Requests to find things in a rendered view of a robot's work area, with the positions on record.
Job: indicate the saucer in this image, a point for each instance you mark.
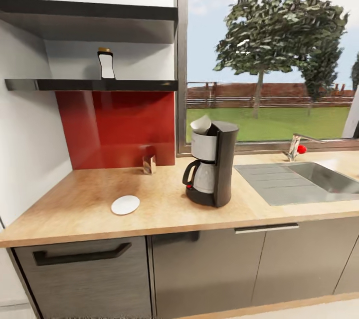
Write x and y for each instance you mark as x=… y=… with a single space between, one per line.
x=125 y=205

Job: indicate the fixed window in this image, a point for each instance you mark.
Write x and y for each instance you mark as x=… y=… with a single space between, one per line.
x=273 y=67

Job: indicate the drop in sink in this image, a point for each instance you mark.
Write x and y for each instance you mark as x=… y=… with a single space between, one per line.
x=296 y=183

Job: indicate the shelf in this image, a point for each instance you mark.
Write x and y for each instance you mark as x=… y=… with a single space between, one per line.
x=88 y=21
x=91 y=85

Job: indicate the bottle of coffee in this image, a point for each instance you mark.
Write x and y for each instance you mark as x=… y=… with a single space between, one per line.
x=105 y=58

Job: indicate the countertop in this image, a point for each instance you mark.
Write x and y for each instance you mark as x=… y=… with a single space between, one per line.
x=78 y=208

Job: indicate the paper coffee filter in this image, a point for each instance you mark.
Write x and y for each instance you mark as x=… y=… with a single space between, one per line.
x=202 y=125

